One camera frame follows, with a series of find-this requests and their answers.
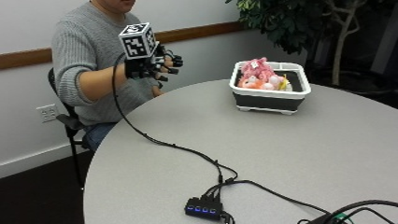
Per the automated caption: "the thick black cable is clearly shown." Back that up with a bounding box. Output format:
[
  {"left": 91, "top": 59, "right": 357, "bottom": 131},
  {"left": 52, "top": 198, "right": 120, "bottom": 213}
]
[{"left": 296, "top": 199, "right": 398, "bottom": 224}]

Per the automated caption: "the yellow plush toy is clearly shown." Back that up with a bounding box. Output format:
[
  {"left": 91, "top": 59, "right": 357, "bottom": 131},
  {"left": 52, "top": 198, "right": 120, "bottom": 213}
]
[{"left": 277, "top": 74, "right": 291, "bottom": 91}]

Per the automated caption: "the black hub with blue lights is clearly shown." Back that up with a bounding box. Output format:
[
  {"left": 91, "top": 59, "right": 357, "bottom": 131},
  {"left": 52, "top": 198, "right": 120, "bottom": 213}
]
[{"left": 184, "top": 195, "right": 225, "bottom": 222}]

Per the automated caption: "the green indoor tree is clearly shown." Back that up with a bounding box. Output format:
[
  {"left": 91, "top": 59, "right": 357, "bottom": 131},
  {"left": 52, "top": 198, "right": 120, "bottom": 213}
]
[{"left": 224, "top": 0, "right": 398, "bottom": 88}]

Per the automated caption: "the wooden wall rail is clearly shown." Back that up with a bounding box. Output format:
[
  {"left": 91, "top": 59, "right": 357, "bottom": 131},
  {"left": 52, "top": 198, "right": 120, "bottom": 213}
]
[{"left": 0, "top": 21, "right": 247, "bottom": 71}]

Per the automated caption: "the pink plush toy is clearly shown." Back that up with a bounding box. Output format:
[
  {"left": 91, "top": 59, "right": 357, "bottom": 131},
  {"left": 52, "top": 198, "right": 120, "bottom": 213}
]
[{"left": 240, "top": 57, "right": 277, "bottom": 82}]

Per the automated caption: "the white cube with black markers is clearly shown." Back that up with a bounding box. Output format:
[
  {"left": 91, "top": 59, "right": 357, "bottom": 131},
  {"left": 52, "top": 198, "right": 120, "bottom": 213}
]
[{"left": 119, "top": 21, "right": 160, "bottom": 61}]

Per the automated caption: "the white and black collapsible tub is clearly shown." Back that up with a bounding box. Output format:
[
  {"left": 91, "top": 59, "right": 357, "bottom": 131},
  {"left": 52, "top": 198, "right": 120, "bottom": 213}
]
[{"left": 229, "top": 61, "right": 313, "bottom": 116}]

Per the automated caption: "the white wall outlet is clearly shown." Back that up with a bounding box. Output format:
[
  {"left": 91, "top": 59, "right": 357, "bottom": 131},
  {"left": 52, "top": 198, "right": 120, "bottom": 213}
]
[{"left": 35, "top": 103, "right": 62, "bottom": 124}]

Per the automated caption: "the orange and white plush toy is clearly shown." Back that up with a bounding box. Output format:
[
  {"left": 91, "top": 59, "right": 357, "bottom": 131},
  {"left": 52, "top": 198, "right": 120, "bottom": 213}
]
[{"left": 237, "top": 76, "right": 281, "bottom": 91}]

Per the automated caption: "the black glove cable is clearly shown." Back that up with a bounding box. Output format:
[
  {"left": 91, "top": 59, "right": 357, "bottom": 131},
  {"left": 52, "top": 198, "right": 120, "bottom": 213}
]
[{"left": 111, "top": 52, "right": 240, "bottom": 195}]

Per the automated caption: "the white baseboard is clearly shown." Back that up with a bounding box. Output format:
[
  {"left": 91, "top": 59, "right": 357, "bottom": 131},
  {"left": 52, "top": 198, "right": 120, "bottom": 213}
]
[{"left": 0, "top": 142, "right": 91, "bottom": 180}]

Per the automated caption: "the thin black hub cable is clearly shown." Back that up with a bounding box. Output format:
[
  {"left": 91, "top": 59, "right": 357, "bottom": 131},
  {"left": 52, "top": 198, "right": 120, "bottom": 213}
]
[{"left": 204, "top": 179, "right": 333, "bottom": 217}]

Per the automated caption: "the black chair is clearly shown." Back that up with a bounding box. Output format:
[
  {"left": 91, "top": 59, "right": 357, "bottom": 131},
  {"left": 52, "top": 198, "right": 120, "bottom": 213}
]
[{"left": 48, "top": 67, "right": 91, "bottom": 190}]

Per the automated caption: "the person in grey sweater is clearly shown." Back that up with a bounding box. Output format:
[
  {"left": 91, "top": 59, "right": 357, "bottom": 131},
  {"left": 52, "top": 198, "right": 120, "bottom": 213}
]
[{"left": 50, "top": 0, "right": 167, "bottom": 152}]

